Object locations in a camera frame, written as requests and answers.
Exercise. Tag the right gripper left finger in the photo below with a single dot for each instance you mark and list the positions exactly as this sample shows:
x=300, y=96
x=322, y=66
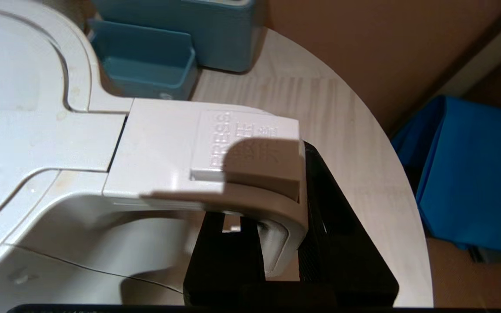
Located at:
x=215, y=269

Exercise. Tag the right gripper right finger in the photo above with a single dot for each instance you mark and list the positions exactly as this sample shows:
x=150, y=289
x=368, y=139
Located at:
x=342, y=243

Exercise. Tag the white kettle lid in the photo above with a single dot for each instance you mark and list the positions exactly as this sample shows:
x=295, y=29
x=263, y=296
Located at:
x=11, y=78

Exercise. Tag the blue fabric bin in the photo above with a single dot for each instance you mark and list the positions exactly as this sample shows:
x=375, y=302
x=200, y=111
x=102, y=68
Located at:
x=472, y=174

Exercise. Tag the small teal plastic tray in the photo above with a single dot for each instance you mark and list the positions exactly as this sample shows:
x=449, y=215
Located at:
x=146, y=65

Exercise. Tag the teal plastic container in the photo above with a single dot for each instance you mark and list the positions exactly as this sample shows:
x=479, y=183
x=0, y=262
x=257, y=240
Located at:
x=198, y=30

